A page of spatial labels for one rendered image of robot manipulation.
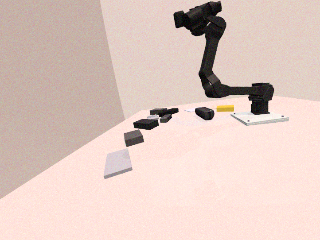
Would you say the yellow flat block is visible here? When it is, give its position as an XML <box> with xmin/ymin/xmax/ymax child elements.
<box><xmin>217</xmin><ymin>105</ymin><xmax>234</xmax><ymax>112</ymax></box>

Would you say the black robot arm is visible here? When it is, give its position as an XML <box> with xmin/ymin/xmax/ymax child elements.
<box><xmin>182</xmin><ymin>1</ymin><xmax>274</xmax><ymax>115</ymax></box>

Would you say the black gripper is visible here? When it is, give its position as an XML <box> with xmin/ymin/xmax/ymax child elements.
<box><xmin>173</xmin><ymin>10</ymin><xmax>184</xmax><ymax>28</ymax></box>

